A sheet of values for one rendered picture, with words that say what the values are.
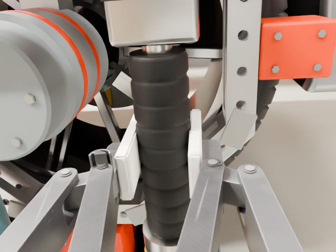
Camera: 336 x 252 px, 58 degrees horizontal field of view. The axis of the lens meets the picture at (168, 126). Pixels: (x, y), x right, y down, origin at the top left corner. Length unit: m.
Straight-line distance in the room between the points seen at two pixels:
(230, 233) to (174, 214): 1.14
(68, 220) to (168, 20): 0.12
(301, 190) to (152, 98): 1.50
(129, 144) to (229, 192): 0.06
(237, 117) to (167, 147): 0.24
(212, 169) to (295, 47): 0.28
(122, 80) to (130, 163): 0.35
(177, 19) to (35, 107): 0.17
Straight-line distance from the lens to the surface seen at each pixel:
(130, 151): 0.18
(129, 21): 0.17
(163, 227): 0.22
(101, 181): 0.16
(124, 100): 0.70
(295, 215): 1.49
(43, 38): 0.32
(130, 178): 0.18
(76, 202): 0.17
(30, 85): 0.29
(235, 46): 0.39
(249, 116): 0.42
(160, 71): 0.17
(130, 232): 0.60
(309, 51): 0.42
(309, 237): 1.40
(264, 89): 0.50
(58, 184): 0.16
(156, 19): 0.17
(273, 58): 0.40
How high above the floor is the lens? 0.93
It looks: 24 degrees down
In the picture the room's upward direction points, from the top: 4 degrees counter-clockwise
